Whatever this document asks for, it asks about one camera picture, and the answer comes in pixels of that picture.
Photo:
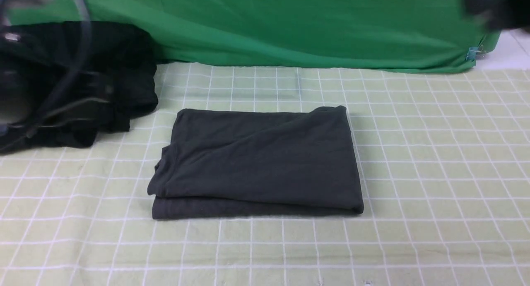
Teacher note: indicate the green backdrop cloth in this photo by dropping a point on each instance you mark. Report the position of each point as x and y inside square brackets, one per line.
[418, 36]

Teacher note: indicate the dark gray long-sleeve shirt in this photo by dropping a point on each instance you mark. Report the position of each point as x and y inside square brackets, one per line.
[241, 164]

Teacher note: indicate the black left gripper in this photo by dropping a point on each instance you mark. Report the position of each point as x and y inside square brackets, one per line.
[47, 84]

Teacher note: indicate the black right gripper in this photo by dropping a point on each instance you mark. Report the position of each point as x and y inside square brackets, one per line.
[498, 15]

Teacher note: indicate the light green checkered tablecloth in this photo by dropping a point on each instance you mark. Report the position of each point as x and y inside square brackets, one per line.
[444, 163]

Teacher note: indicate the pile of black clothes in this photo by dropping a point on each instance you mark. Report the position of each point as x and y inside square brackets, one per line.
[125, 54]

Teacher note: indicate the blue binder clip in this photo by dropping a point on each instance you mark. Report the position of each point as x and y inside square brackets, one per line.
[476, 53]

